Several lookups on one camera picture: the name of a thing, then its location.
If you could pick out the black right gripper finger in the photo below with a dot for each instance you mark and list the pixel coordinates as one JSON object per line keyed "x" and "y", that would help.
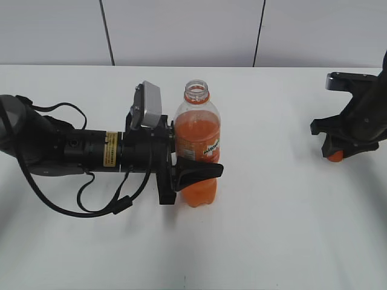
{"x": 351, "y": 148}
{"x": 331, "y": 145}

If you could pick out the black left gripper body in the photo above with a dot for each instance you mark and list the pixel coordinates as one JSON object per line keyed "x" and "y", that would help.
{"x": 149, "y": 150}

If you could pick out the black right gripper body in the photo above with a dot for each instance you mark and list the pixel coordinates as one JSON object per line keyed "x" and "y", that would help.
{"x": 360, "y": 120}

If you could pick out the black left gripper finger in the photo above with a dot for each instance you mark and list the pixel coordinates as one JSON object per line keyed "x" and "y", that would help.
{"x": 189, "y": 172}

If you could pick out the orange bottle cap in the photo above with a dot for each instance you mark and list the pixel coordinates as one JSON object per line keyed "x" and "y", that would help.
{"x": 336, "y": 157}

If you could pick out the orange soda plastic bottle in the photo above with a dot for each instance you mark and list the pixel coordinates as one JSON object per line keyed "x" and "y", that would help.
{"x": 197, "y": 124}

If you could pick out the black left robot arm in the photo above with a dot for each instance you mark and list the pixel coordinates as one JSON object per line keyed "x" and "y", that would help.
{"x": 46, "y": 146}

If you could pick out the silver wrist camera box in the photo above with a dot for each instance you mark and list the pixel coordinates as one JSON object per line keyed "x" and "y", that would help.
{"x": 146, "y": 109}

